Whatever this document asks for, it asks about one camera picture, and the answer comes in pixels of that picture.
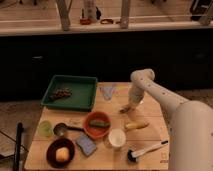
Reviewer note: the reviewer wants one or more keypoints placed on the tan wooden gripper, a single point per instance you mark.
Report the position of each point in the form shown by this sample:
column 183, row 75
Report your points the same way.
column 133, row 105

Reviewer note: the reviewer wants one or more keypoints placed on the metal fork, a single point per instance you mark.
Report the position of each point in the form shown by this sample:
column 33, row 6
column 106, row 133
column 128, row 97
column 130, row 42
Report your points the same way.
column 124, row 109

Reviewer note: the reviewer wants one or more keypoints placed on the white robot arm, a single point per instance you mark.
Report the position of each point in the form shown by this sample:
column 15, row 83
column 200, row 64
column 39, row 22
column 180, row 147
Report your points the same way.
column 191, row 123

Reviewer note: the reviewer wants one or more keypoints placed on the light blue cloth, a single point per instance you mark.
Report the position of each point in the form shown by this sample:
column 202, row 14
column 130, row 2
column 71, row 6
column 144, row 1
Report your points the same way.
column 108, row 91

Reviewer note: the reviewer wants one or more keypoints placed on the white cup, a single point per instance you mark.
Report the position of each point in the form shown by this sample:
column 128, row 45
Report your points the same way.
column 117, row 138

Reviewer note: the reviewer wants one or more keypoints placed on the green cucumber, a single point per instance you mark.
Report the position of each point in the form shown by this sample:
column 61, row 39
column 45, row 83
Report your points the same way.
column 99, row 123

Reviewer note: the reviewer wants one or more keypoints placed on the orange bowl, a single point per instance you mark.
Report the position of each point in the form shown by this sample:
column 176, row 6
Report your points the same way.
column 96, row 132

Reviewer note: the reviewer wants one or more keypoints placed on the wooden table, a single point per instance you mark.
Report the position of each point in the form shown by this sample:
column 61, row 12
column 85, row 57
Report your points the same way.
column 106, row 158

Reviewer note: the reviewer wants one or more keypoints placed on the green plastic tray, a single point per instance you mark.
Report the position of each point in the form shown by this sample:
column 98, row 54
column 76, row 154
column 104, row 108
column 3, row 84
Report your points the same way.
column 83, row 93

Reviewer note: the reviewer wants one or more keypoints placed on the blue sponge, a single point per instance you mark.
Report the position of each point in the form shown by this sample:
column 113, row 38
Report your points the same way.
column 87, row 146

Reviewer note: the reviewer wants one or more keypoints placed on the bunch of dark grapes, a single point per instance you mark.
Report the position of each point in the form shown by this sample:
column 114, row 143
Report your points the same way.
column 60, row 93

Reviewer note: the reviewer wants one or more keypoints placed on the metal ladle spoon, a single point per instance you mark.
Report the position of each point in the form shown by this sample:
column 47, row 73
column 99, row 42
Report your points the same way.
column 61, row 129

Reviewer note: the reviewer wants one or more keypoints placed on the yellow round fruit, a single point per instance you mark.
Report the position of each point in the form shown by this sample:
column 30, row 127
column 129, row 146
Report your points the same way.
column 62, row 154

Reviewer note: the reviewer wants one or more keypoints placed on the dark brown bowl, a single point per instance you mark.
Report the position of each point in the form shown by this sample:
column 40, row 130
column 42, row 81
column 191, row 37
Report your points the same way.
column 51, row 152

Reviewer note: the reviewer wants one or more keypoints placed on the green plastic cup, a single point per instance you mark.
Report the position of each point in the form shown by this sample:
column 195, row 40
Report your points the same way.
column 45, row 129

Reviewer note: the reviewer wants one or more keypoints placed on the black pole stand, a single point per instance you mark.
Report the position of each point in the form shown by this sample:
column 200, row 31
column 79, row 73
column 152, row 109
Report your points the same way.
column 17, row 146

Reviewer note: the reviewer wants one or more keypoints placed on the white handled dish brush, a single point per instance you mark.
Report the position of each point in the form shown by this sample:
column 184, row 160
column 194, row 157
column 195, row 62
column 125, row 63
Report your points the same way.
column 133, row 155

